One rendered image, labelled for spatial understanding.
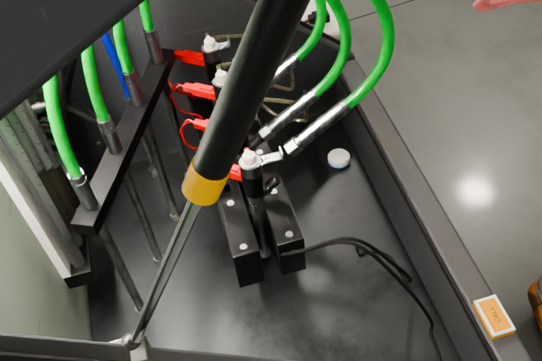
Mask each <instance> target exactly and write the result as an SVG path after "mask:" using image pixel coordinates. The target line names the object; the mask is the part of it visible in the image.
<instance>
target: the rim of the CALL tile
mask: <svg viewBox="0 0 542 361"><path fill-rule="evenodd" d="M491 298H494V299H495V300H496V301H497V303H498V305H499V307H500V309H501V310H502V312H503V314H504V315H505V317H506V319H507V320H508V322H509V324H510V325H511V328H509V329H505V330H501V331H499V332H496V333H495V332H494V330H493V329H492V327H491V325H490V323H489V322H488V320H487V318H486V316H485V314H484V313H483V311H482V309H481V307H480V305H479V304H478V302H481V301H486V300H489V299H491ZM473 303H474V305H475V306H476V308H477V311H478V312H479V313H480V315H481V317H482V320H483V321H484V323H485V324H486V327H487V329H488V330H489V332H490V334H491V336H492V337H493V338H494V337H498V336H500V335H503V334H508V333H510V332H513V331H515V330H516V328H515V327H514V325H513V323H512V322H511V320H510V318H509V317H508V315H507V313H506V311H505V309H504V308H503V307H502V305H501V303H500V301H499V299H498V298H497V296H496V295H492V296H489V297H484V298H482V299H479V300H476V301H474V302H473Z"/></svg>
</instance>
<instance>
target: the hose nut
mask: <svg viewBox="0 0 542 361"><path fill-rule="evenodd" d="M284 148H285V150H286V151H287V152H288V154H289V155H291V156H293V157H295V156H296V155H297V154H298V153H300V152H301V151H302V149H303V148H300V147H299V146H298V145H297V144H296V143H295V142H294V137H291V138H290V139H288V140H287V141H286V142H285V143H284Z"/></svg>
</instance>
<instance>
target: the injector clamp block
mask: <svg viewBox="0 0 542 361"><path fill-rule="evenodd" d="M203 99H204V102H205V104H206V109H207V112H208V114H209V118H210V117H211V114H212V112H213V109H214V108H215V107H214V103H213V101H212V100H210V99H207V98H203ZM260 128H261V122H260V120H259V118H258V119H256V120H254V121H253V123H252V126H251V128H250V130H249V132H248V137H249V138H253V137H254V136H255V135H256V134H258V133H259V132H258V131H259V129H260ZM254 152H255V154H257V155H258V156H263V155H268V154H271V153H272V152H271V150H270V147H269V144H268V142H267V141H264V142H263V143H261V144H260V145H259V146H258V147H257V149H256V150H255V151H254ZM262 171H263V177H264V180H268V179H269V178H270V177H271V176H273V175H276V176H278V178H279V179H280V181H281V183H280V184H279V185H278V186H276V187H275V188H274V189H273V191H272V192H271V193H269V194H268V195H267V196H265V198H264V201H265V219H266V224H267V230H268V236H269V241H270V243H271V246H272V249H273V253H274V255H275V258H276V261H277V265H278V267H279V270H280V273H281V275H282V276H284V275H288V274H290V273H294V272H299V271H301V270H305V269H306V253H305V252H304V253H302V254H298V255H288V256H280V254H281V253H283V252H289V251H291V250H297V249H304V248H305V242H304V237H303V234H302V231H301V228H300V225H299V224H298V220H297V218H296V215H295V213H294V209H293V207H292V205H291V202H290V199H289V197H288V194H287V192H286V188H285V186H284V184H283V181H282V179H281V175H280V173H279V171H278V168H277V165H276V162H274V163H271V164H265V165H264V166H263V167H262ZM228 181H229V184H230V188H231V190H230V191H227V192H224V193H221V194H220V196H219V199H218V200H217V202H216V203H215V205H216V208H217V211H218V215H219V220H220V223H221V226H222V229H223V234H224V238H225V240H226V244H227V247H228V248H229V251H230V255H231V260H232V262H233V266H234V269H235V272H236V277H237V280H238V284H239V286H240V288H243V287H245V286H249V285H251V284H256V283H260V282H262V281H265V275H264V270H263V265H262V260H261V252H260V248H259V246H258V243H257V240H256V234H255V229H254V224H253V220H252V215H251V214H249V213H248V211H247V208H246V205H245V202H244V198H243V194H242V189H241V185H240V181H239V180H233V179H231V178H228Z"/></svg>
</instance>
